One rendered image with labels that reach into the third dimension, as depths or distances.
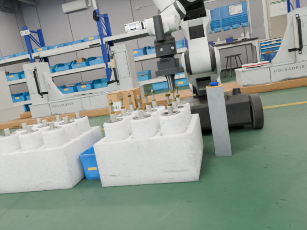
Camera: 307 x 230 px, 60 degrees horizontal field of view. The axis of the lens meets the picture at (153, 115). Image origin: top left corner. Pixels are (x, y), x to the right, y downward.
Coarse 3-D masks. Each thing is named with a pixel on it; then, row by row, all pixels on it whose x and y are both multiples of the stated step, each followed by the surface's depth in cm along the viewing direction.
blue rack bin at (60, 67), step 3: (60, 63) 646; (63, 63) 659; (66, 63) 660; (69, 63) 659; (57, 66) 630; (60, 66) 644; (63, 66) 611; (66, 66) 611; (69, 66) 616; (57, 69) 616; (60, 69) 616; (63, 69) 614; (66, 69) 613; (69, 69) 616
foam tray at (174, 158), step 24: (192, 120) 116; (96, 144) 104; (120, 144) 101; (144, 144) 99; (168, 144) 96; (192, 144) 94; (120, 168) 103; (144, 168) 101; (168, 168) 98; (192, 168) 96
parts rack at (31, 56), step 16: (96, 16) 572; (32, 32) 643; (128, 32) 566; (144, 32) 559; (64, 48) 600; (0, 64) 705; (48, 64) 675; (96, 64) 593; (16, 80) 640; (160, 80) 572
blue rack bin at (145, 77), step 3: (138, 72) 628; (141, 72) 627; (144, 72) 625; (147, 72) 624; (150, 72) 617; (147, 75) 577; (150, 75) 613; (138, 78) 582; (141, 78) 581; (144, 78) 581; (147, 78) 580; (150, 78) 612; (138, 81) 585
